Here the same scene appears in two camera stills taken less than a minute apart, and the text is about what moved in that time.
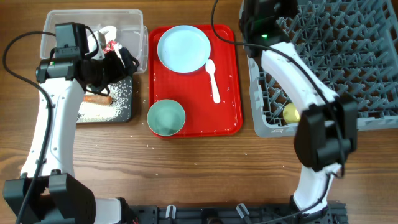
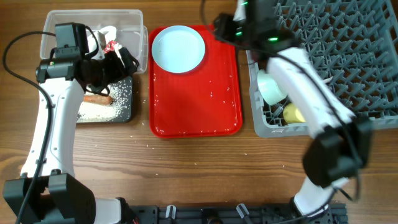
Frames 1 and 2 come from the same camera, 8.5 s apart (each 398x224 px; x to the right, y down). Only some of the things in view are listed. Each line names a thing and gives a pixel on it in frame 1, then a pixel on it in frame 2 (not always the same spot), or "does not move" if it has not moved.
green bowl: x=166 y=117 to x=270 y=93
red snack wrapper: x=110 y=46 does not move
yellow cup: x=291 y=113 does not move
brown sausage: x=98 y=99 does not move
